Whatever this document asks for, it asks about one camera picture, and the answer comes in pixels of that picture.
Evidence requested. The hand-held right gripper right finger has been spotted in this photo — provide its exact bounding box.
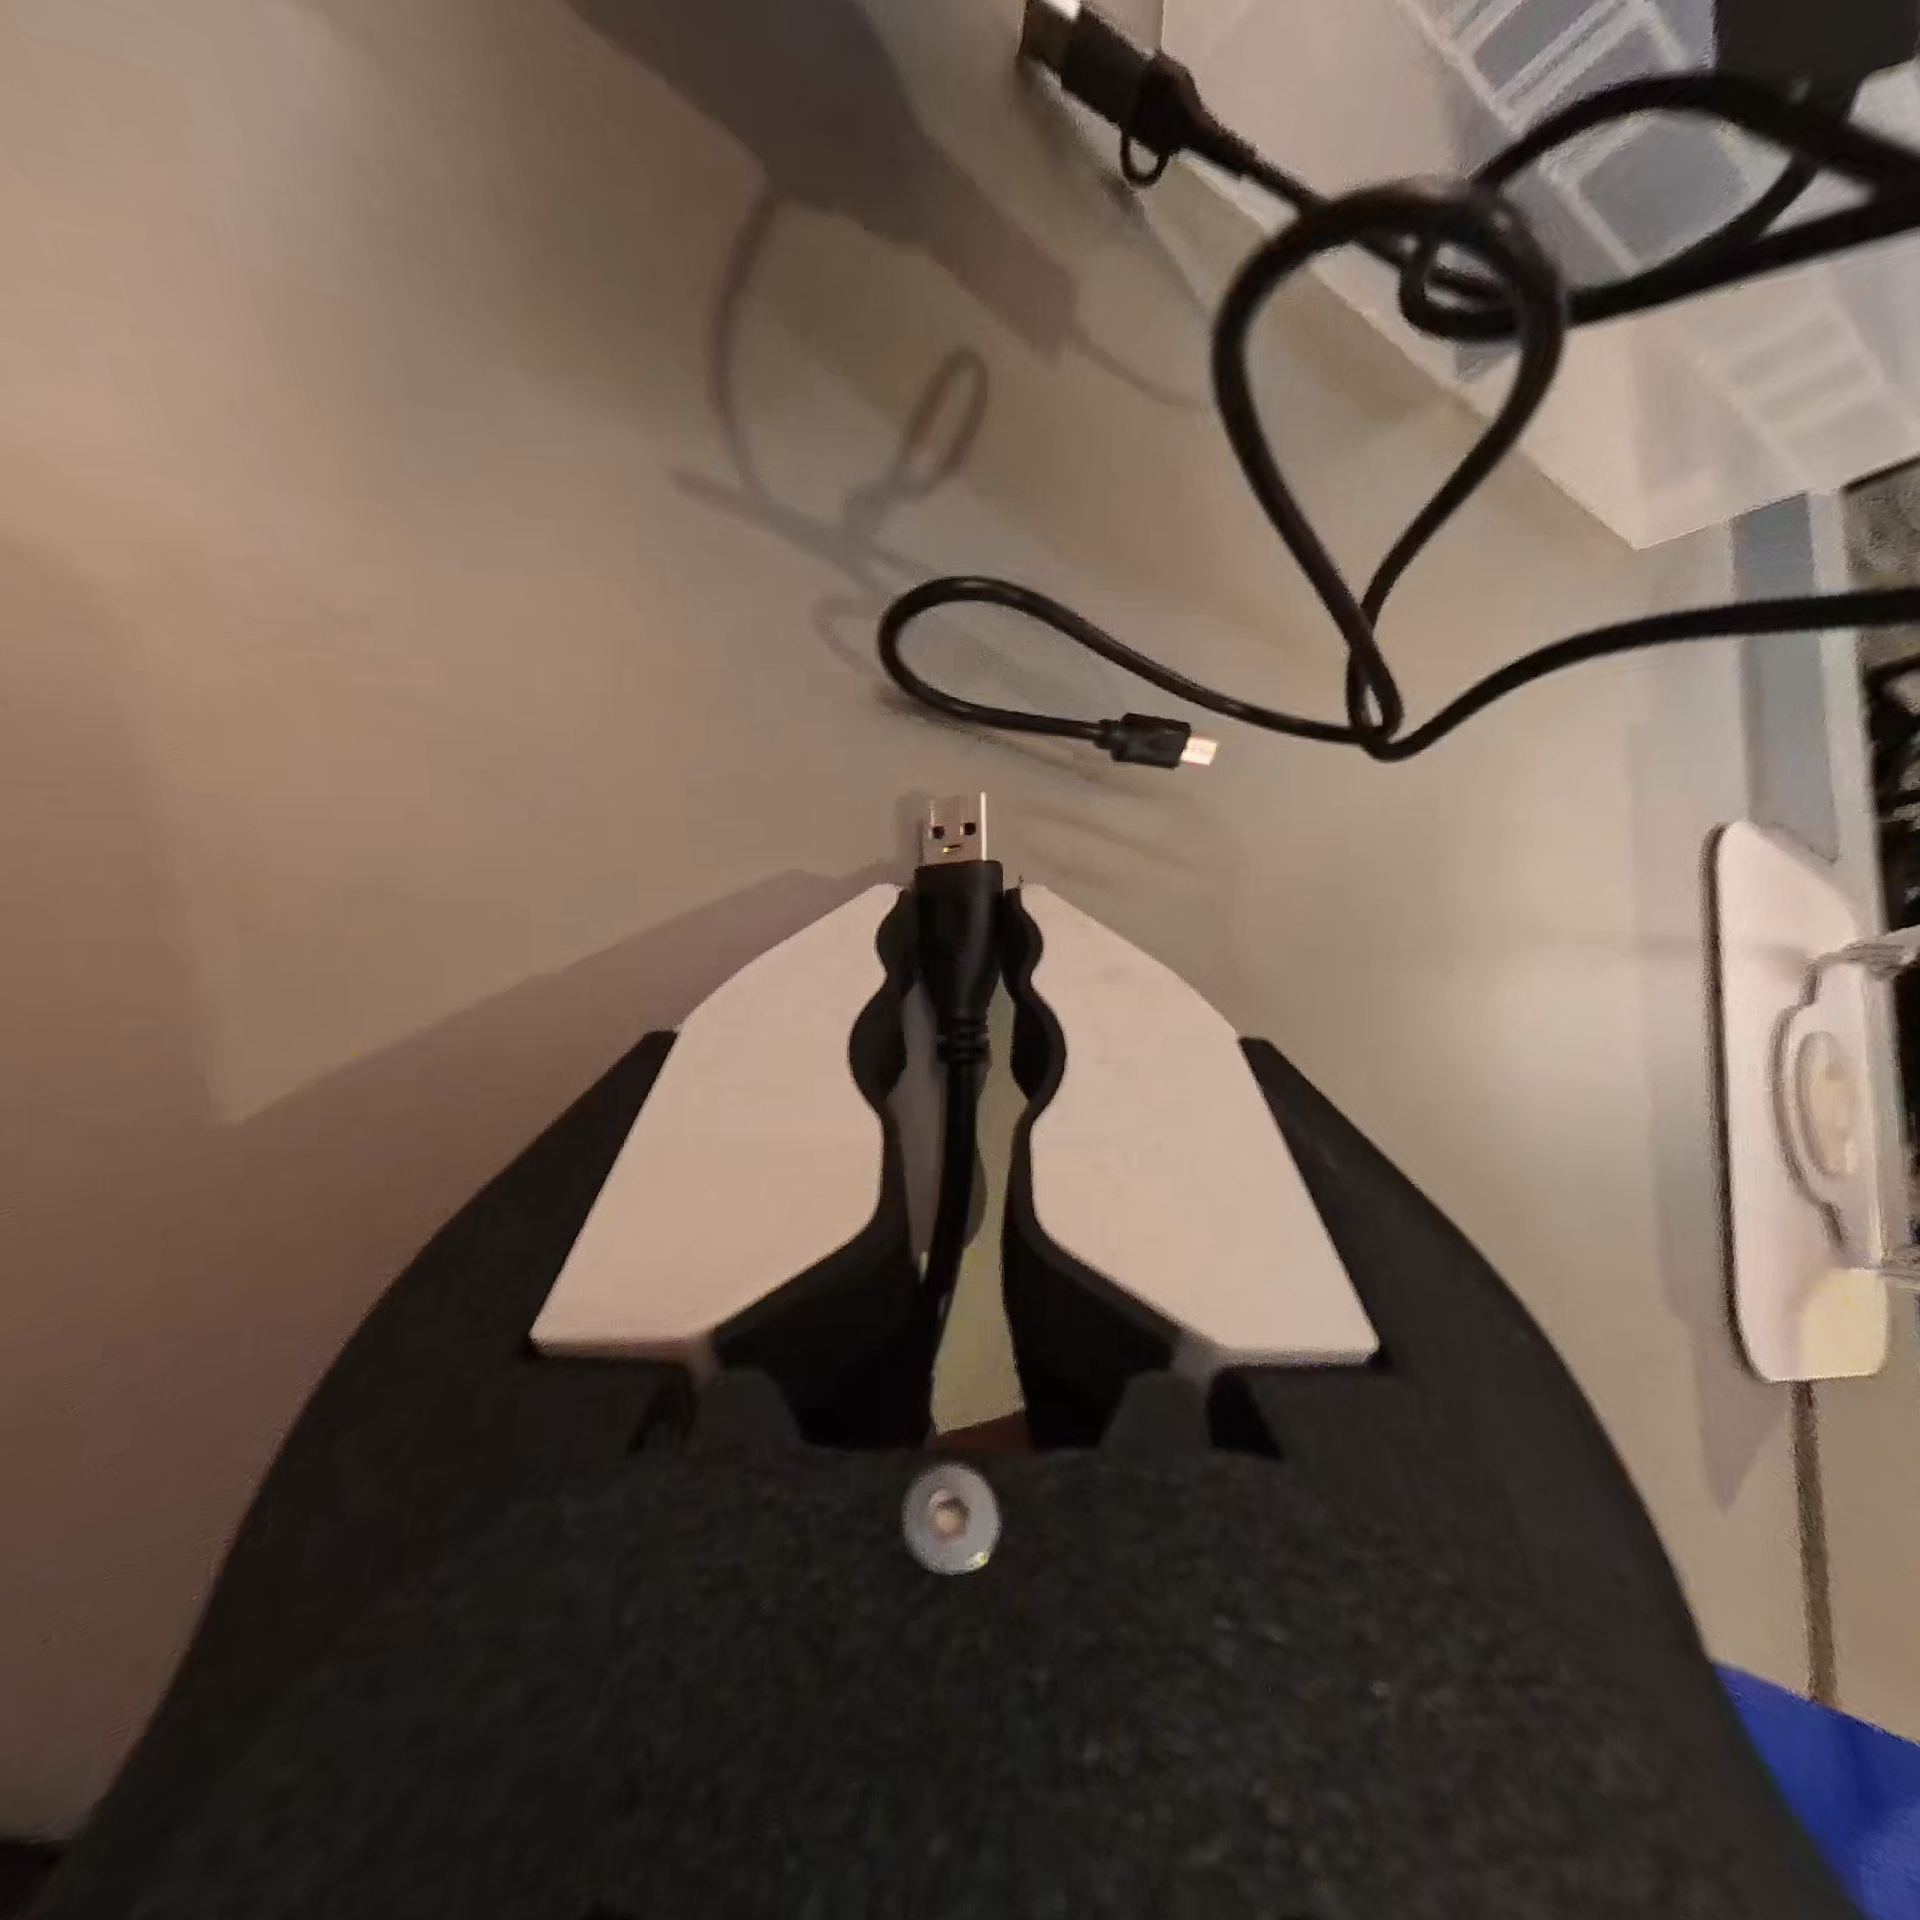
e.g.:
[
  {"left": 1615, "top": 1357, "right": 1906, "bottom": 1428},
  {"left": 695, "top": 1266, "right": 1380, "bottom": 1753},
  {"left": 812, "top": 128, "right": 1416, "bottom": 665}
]
[{"left": 997, "top": 881, "right": 1379, "bottom": 1449}]

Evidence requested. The thin black cable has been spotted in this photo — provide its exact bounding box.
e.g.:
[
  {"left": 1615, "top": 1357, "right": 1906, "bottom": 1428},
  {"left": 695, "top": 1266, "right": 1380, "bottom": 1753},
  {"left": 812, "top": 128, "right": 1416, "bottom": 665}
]
[{"left": 878, "top": 576, "right": 1920, "bottom": 777}]

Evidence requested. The white tablet stand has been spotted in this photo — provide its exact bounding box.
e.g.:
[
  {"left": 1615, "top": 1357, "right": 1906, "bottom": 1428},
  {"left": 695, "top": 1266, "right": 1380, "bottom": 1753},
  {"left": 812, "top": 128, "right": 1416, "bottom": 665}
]
[{"left": 1708, "top": 821, "right": 1920, "bottom": 1384}]

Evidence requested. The black USB hub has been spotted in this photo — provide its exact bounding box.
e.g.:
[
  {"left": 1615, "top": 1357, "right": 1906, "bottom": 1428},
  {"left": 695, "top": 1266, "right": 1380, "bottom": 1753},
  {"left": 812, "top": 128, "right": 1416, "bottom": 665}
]
[{"left": 1709, "top": 0, "right": 1920, "bottom": 105}]

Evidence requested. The grey desk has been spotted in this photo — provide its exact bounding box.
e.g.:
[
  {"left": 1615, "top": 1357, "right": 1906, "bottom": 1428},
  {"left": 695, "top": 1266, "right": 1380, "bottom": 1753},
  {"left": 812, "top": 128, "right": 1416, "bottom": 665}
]
[{"left": 0, "top": 0, "right": 1920, "bottom": 1801}]

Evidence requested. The black cable thick plug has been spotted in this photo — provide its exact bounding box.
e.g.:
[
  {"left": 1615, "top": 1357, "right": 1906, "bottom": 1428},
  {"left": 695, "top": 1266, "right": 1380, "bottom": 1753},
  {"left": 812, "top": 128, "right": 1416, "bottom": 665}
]
[{"left": 896, "top": 790, "right": 1010, "bottom": 1442}]

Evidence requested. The clear plastic bin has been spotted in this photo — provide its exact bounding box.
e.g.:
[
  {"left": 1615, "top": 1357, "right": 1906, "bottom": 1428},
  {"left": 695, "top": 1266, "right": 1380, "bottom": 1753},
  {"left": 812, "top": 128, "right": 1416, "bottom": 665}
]
[{"left": 1160, "top": 0, "right": 1920, "bottom": 549}]

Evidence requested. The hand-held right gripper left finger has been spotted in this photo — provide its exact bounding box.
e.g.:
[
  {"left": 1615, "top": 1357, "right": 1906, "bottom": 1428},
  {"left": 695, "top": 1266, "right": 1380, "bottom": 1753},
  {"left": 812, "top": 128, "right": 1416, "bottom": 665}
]
[{"left": 528, "top": 881, "right": 932, "bottom": 1449}]

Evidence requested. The dark desk cable cover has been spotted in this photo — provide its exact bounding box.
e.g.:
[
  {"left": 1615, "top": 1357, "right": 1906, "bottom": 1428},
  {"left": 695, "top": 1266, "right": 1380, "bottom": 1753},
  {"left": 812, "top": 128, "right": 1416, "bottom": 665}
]
[{"left": 1732, "top": 487, "right": 1862, "bottom": 863}]

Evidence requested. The blue plastic bin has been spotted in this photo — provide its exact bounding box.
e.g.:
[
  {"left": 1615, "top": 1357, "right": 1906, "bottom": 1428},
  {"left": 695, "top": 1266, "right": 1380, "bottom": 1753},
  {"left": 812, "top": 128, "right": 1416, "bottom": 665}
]
[{"left": 1709, "top": 1657, "right": 1920, "bottom": 1920}]

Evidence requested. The thick black hub cable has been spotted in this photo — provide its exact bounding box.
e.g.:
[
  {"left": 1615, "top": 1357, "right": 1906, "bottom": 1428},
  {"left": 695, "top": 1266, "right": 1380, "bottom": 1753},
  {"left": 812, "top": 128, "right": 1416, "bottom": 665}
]
[{"left": 1016, "top": 0, "right": 1920, "bottom": 751}]

